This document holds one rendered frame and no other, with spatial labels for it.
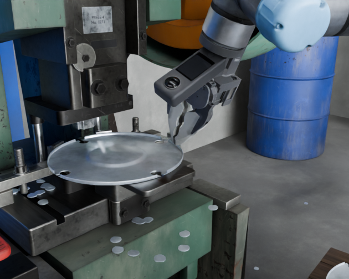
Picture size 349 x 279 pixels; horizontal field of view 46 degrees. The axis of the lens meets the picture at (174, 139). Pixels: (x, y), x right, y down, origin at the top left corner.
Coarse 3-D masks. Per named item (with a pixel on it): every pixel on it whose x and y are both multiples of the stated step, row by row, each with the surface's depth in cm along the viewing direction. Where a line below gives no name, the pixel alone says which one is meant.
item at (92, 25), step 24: (96, 0) 82; (120, 0) 86; (96, 24) 83; (120, 24) 88; (96, 48) 85; (120, 48) 89; (48, 72) 87; (72, 72) 82; (96, 72) 83; (120, 72) 87; (48, 96) 90; (72, 96) 84; (96, 96) 84; (120, 96) 88
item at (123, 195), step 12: (180, 168) 84; (192, 168) 84; (156, 180) 79; (168, 180) 79; (180, 180) 80; (96, 192) 90; (108, 192) 87; (120, 192) 86; (132, 192) 89; (144, 192) 75; (156, 192) 76; (120, 204) 87; (132, 204) 90; (144, 204) 91; (120, 216) 88; (132, 216) 90
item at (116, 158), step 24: (72, 144) 97; (96, 144) 97; (120, 144) 95; (144, 144) 97; (168, 144) 97; (72, 168) 84; (96, 168) 84; (120, 168) 84; (144, 168) 84; (168, 168) 84
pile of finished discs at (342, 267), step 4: (340, 264) 117; (344, 264) 118; (332, 268) 115; (336, 268) 116; (340, 268) 116; (344, 268) 116; (348, 268) 116; (332, 272) 115; (336, 272) 115; (340, 272) 115; (344, 272) 115; (348, 272) 115; (328, 276) 113; (332, 276) 113; (336, 276) 113; (340, 276) 113; (344, 276) 113; (348, 276) 113
